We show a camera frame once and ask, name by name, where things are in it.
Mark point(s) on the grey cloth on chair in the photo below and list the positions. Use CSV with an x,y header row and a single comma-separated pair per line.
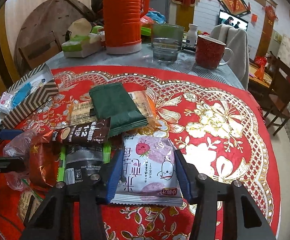
x,y
235,45

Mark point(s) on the red speckled mug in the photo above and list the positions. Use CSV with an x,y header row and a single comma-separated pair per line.
x,y
208,52

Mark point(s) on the grey lace tablecloth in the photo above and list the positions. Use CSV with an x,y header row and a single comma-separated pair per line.
x,y
140,60

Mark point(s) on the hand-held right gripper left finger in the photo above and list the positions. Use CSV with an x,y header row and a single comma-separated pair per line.
x,y
113,177

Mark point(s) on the clear plastic snack bag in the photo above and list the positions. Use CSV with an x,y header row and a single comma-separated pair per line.
x,y
17,145

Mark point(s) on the white bottle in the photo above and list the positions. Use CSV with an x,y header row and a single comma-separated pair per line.
x,y
191,35

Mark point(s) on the clear glass tumbler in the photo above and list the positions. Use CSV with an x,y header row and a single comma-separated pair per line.
x,y
167,52

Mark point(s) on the red knot wall ornament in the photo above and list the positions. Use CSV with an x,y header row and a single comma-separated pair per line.
x,y
270,12

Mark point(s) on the brown coffee stick packet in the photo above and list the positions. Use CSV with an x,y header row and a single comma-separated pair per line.
x,y
85,132

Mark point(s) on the white purple snack packet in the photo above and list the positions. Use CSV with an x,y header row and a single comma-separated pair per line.
x,y
147,167

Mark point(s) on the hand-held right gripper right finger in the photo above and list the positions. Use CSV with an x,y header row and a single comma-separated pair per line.
x,y
182,175

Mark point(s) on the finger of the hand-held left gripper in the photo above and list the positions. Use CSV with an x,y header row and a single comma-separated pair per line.
x,y
7,162
9,133

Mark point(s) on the red floral tablecloth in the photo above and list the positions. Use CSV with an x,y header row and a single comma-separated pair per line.
x,y
222,155

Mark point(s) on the black green-edged snack packet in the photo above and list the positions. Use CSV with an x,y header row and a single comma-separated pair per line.
x,y
85,160

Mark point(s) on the small white pink packet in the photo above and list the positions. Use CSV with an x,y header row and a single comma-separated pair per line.
x,y
4,102

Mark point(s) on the green white tissue box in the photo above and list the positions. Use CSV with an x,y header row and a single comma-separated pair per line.
x,y
80,47

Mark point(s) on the round wooden tabletop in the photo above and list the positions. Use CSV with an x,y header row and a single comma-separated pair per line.
x,y
47,15

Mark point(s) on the red plastic bag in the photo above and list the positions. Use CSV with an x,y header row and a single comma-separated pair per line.
x,y
146,21

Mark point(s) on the blue bag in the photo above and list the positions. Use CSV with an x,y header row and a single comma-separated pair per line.
x,y
157,16

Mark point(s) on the television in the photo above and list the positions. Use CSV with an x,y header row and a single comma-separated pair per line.
x,y
232,21

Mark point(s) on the blue white snack packet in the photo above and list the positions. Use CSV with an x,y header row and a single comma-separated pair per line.
x,y
22,93

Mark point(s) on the black garbage bag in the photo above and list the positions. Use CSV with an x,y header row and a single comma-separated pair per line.
x,y
97,1

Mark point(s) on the red snack packet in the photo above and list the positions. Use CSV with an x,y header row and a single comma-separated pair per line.
x,y
42,162

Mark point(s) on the wooden folding chair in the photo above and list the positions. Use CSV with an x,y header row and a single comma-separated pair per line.
x,y
52,38

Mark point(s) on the dark green snack packet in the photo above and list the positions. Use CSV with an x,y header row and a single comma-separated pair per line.
x,y
115,107

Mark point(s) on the red ribbed thermos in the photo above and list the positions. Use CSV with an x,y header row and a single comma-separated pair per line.
x,y
122,17

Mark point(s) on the dark wooden chair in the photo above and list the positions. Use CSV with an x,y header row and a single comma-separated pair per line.
x,y
285,80

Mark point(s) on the orange clear biscuit packet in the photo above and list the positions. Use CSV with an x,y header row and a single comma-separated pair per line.
x,y
82,115

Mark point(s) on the striped cardboard box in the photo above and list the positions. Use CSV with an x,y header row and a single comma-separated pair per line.
x,y
34,95

